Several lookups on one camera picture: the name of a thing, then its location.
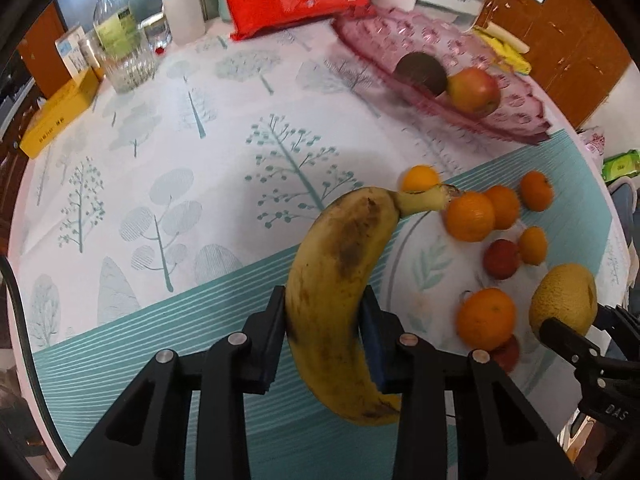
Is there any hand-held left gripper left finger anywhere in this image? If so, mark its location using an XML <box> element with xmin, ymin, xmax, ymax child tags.
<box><xmin>60</xmin><ymin>286</ymin><xmax>287</xmax><ymax>480</ymax></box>

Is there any black cable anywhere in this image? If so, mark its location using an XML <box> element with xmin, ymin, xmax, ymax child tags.
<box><xmin>0</xmin><ymin>255</ymin><xmax>68</xmax><ymax>466</ymax></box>

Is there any ribbed drinking glass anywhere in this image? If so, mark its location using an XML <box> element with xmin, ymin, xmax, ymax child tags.
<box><xmin>102</xmin><ymin>7</ymin><xmax>160</xmax><ymax>93</ymax></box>

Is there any white squeeze bottle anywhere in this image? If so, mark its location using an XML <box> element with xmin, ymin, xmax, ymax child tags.
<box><xmin>162</xmin><ymin>0</ymin><xmax>207</xmax><ymax>45</ymax></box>

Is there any red yellow apple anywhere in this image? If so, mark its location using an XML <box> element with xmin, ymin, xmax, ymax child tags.
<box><xmin>446</xmin><ymin>67</ymin><xmax>502</xmax><ymax>117</ymax></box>

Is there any spotted yellow banana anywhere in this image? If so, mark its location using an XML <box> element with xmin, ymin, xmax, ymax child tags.
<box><xmin>284</xmin><ymin>185</ymin><xmax>460</xmax><ymax>427</ymax></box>

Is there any green wipes packet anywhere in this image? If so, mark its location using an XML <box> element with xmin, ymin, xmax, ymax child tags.
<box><xmin>602</xmin><ymin>150</ymin><xmax>640</xmax><ymax>183</ymax></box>

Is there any wooden glass-door cabinet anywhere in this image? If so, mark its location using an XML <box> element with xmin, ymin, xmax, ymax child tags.
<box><xmin>17</xmin><ymin>2</ymin><xmax>68</xmax><ymax>98</ymax></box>

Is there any small glass jar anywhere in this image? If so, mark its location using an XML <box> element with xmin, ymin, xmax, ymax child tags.
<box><xmin>142</xmin><ymin>12</ymin><xmax>173</xmax><ymax>48</ymax></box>

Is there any white rolled paper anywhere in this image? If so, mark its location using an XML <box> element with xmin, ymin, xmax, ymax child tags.
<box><xmin>487</xmin><ymin>22</ymin><xmax>530</xmax><ymax>53</ymax></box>

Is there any dark brown avocado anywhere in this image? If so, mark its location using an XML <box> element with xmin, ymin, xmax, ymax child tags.
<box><xmin>395</xmin><ymin>52</ymin><xmax>448</xmax><ymax>97</ymax></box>

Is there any yellow packet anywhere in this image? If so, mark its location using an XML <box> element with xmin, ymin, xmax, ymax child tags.
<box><xmin>472</xmin><ymin>25</ymin><xmax>532</xmax><ymax>75</ymax></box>

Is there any green-label plastic bottle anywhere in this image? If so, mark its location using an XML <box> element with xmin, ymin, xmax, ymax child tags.
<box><xmin>93</xmin><ymin>0</ymin><xmax>138</xmax><ymax>61</ymax></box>

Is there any white and blue box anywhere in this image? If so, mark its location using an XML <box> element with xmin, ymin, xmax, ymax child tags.
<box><xmin>55</xmin><ymin>25</ymin><xmax>88</xmax><ymax>78</ymax></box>

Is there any yellow cardboard box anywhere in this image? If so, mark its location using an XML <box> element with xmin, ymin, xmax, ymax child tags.
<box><xmin>19</xmin><ymin>67</ymin><xmax>101</xmax><ymax>160</ymax></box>

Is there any small yellowish orange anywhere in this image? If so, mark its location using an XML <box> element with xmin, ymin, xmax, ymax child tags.
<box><xmin>402</xmin><ymin>165</ymin><xmax>442</xmax><ymax>193</ymax></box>

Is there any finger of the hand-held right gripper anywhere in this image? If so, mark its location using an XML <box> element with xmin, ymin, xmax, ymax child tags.
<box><xmin>594</xmin><ymin>305</ymin><xmax>640</xmax><ymax>361</ymax></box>
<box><xmin>537</xmin><ymin>316</ymin><xmax>608</xmax><ymax>376</ymax></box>

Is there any pink and white packet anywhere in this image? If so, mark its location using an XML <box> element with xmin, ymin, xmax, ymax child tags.
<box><xmin>580</xmin><ymin>127</ymin><xmax>607</xmax><ymax>158</ymax></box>

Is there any small red fruit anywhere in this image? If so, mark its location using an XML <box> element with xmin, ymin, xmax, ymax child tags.
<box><xmin>482</xmin><ymin>239</ymin><xmax>521</xmax><ymax>281</ymax></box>
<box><xmin>490</xmin><ymin>334</ymin><xmax>521</xmax><ymax>373</ymax></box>

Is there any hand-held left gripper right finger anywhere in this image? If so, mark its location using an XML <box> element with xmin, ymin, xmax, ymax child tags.
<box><xmin>357</xmin><ymin>286</ymin><xmax>576</xmax><ymax>480</ymax></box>

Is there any pink glass fruit tray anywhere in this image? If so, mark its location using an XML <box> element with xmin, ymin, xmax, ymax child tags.
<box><xmin>331</xmin><ymin>6</ymin><xmax>553</xmax><ymax>147</ymax></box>

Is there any yellow pear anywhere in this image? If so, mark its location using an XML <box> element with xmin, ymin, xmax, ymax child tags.
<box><xmin>529</xmin><ymin>264</ymin><xmax>598</xmax><ymax>346</ymax></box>

